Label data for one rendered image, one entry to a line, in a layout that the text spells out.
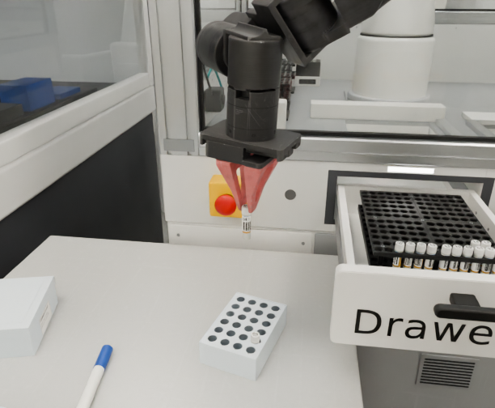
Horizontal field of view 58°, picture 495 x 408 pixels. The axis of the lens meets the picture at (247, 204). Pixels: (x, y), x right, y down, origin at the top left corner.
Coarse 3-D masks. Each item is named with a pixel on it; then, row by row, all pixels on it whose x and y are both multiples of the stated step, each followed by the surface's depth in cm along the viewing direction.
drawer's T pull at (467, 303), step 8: (456, 296) 52; (464, 296) 52; (472, 296) 52; (440, 304) 50; (448, 304) 50; (456, 304) 50; (464, 304) 50; (472, 304) 50; (440, 312) 50; (448, 312) 49; (456, 312) 49; (464, 312) 49; (472, 312) 49; (480, 312) 49; (488, 312) 49; (472, 320) 49; (480, 320) 49; (488, 320) 49
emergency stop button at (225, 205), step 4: (220, 196) 82; (224, 196) 81; (228, 196) 81; (216, 200) 82; (220, 200) 81; (224, 200) 81; (228, 200) 81; (232, 200) 81; (216, 204) 82; (220, 204) 81; (224, 204) 81; (228, 204) 81; (232, 204) 81; (216, 208) 82; (220, 208) 82; (224, 208) 82; (228, 208) 82; (232, 208) 82; (220, 212) 82; (224, 212) 82; (228, 212) 82; (232, 212) 82
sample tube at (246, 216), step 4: (244, 204) 56; (244, 208) 55; (244, 212) 55; (248, 212) 55; (244, 216) 56; (248, 216) 56; (244, 220) 56; (248, 220) 56; (244, 224) 56; (248, 224) 56; (244, 228) 56; (248, 228) 56; (244, 232) 57; (248, 232) 57; (244, 236) 57; (248, 236) 57
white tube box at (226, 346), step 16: (240, 304) 68; (256, 304) 68; (272, 304) 68; (224, 320) 66; (240, 320) 65; (256, 320) 66; (272, 320) 65; (208, 336) 62; (224, 336) 62; (240, 336) 63; (272, 336) 63; (208, 352) 61; (224, 352) 60; (240, 352) 59; (256, 352) 59; (224, 368) 61; (240, 368) 60; (256, 368) 59
